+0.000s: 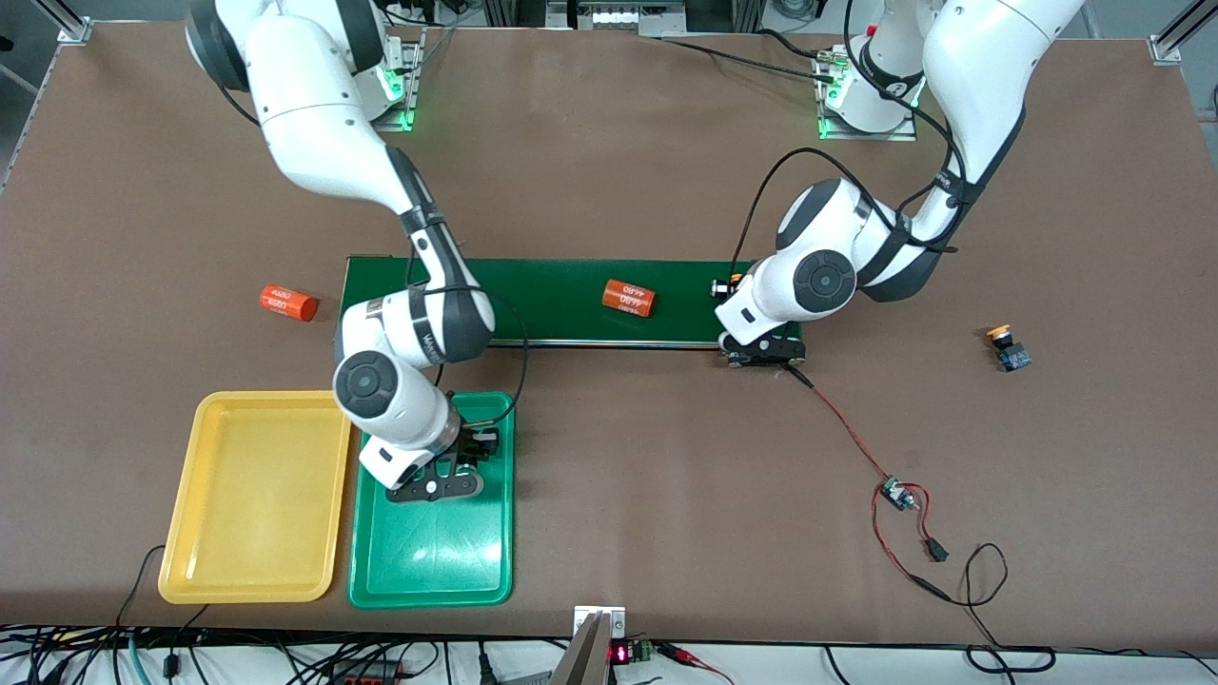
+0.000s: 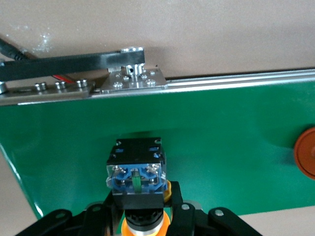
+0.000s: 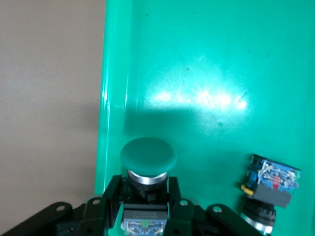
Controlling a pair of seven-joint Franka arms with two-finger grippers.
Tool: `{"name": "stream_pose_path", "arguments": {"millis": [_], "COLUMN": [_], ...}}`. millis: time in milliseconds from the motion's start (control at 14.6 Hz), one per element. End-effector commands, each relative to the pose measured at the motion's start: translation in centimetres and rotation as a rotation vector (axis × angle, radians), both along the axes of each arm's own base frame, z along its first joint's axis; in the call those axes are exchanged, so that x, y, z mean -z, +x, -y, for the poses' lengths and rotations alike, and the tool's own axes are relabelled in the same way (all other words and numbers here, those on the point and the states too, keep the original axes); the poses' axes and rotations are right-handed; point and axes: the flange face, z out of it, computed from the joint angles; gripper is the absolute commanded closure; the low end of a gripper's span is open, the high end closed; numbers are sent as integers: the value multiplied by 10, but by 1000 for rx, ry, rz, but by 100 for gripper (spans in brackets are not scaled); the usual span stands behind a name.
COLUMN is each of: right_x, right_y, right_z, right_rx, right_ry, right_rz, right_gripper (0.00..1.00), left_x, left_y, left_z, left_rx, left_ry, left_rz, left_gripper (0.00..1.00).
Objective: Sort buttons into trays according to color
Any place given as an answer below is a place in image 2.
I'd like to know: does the red and black wire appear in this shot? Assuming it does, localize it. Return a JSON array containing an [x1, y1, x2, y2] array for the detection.
[[51, 74, 74, 84]]

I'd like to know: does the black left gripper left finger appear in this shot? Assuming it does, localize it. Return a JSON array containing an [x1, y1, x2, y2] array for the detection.
[[14, 191, 124, 236]]

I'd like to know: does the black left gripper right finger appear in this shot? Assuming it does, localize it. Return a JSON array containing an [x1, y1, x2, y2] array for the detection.
[[167, 180, 263, 236]]

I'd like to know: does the black barrel power plug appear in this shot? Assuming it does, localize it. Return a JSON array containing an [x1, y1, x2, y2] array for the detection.
[[0, 38, 29, 61]]

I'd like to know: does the orange cylinder with white print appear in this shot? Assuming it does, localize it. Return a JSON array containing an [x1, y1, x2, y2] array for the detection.
[[293, 127, 315, 180]]

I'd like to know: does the green belt conveyor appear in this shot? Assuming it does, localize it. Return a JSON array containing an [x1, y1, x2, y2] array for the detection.
[[0, 46, 315, 219]]

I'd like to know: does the yellow push button switch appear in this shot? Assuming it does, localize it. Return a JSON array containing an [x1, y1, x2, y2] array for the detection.
[[105, 137, 172, 236]]

